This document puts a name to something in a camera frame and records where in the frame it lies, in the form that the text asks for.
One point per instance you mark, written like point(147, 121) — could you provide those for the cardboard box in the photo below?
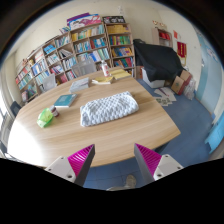
point(181, 82)

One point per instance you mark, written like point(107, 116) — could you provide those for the white waffle towel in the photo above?
point(107, 109)

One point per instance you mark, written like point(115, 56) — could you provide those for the grey chair back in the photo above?
point(84, 68)

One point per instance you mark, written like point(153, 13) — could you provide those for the colourful boxes atop shelf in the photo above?
point(83, 20)

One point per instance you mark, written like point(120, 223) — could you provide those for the wooden bookshelf middle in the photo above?
point(90, 42)

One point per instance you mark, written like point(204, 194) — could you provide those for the red hanging banner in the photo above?
point(182, 52)

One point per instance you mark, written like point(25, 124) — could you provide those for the papers on floor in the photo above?
point(165, 96)

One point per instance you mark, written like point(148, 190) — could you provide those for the wooden bookshelf left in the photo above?
point(56, 57)

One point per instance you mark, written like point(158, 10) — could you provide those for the yellow booklet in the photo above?
point(102, 80)

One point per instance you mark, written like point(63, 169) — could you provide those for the white bottle red label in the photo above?
point(104, 67)

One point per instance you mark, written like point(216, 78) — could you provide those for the grey book stack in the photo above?
point(79, 85)

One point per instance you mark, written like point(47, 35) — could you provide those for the black cloth covered furniture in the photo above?
point(159, 62)

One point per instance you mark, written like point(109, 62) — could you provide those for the black sign atop shelf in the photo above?
point(113, 19)

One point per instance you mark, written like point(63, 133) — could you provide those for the wooden bookshelf right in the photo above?
point(121, 46)

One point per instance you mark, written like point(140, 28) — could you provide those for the small wall shelf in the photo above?
point(160, 35)

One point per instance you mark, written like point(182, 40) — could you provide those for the wooden bookshelf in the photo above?
point(56, 57)
point(121, 46)
point(90, 42)

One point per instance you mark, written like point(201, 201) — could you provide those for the green plastic bag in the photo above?
point(44, 118)

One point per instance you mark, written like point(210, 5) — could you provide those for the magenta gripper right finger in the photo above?
point(154, 166)

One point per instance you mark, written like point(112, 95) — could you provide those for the teal book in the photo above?
point(65, 100)

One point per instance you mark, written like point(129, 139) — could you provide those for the grey chair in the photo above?
point(49, 83)
point(84, 68)

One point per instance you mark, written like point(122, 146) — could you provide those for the small dark jar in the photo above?
point(54, 111)

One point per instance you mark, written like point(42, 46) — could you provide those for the white storage box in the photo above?
point(152, 84)

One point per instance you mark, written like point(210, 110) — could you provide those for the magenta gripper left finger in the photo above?
point(75, 167)

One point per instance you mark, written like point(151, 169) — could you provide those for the grey chair left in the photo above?
point(49, 83)

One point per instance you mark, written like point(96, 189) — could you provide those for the light blue door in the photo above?
point(210, 83)

